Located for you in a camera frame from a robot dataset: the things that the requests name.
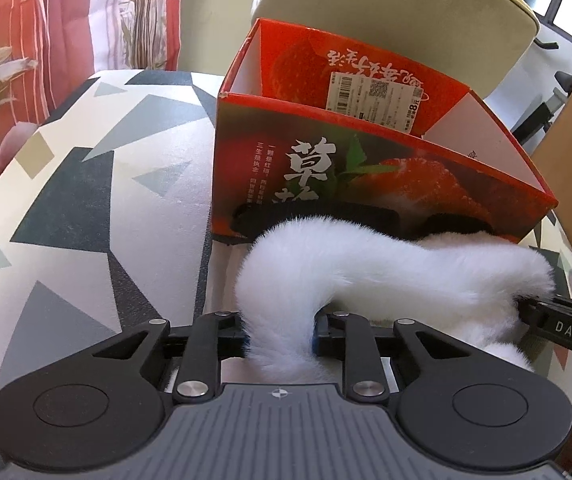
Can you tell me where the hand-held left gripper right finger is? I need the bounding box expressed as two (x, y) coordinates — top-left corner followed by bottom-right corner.
(313, 311), (472, 405)

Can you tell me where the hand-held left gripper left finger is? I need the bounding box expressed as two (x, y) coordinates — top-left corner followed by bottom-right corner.
(88, 311), (252, 405)

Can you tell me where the red strawberry print cardboard box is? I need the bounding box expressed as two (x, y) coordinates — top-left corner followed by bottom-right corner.
(210, 17), (559, 248)

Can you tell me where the black metal stand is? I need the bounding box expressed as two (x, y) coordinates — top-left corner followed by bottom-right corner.
(521, 35), (572, 146)

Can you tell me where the white furry plush piece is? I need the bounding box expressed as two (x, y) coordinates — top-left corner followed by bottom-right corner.
(233, 215), (557, 376)

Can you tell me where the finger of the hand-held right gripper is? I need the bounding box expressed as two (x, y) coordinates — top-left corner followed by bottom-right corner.
(516, 296), (572, 357)

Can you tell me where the beige cushioned chair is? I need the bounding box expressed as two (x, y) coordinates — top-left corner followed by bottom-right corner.
(253, 0), (542, 101)

